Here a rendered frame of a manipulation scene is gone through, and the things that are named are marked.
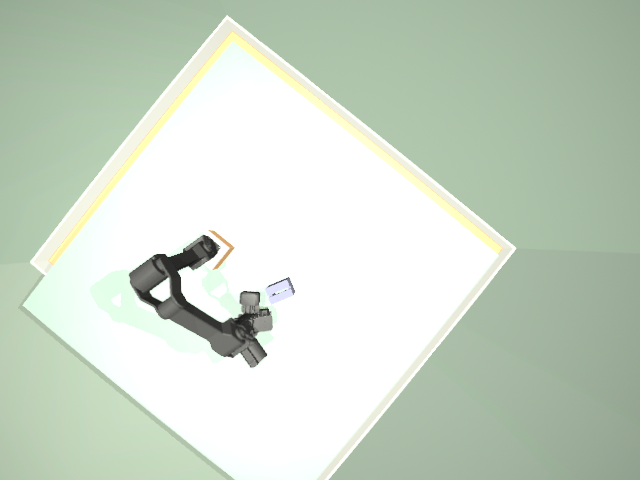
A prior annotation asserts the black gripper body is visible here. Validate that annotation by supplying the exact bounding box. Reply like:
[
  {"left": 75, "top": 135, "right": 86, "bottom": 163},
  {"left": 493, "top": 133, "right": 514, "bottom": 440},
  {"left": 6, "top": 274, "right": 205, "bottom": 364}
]
[{"left": 233, "top": 291, "right": 260, "bottom": 335}]

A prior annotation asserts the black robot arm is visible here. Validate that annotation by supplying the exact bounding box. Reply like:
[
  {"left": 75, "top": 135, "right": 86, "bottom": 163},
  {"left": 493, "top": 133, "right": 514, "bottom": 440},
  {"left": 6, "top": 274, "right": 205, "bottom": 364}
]
[{"left": 128, "top": 234, "right": 273, "bottom": 368}]

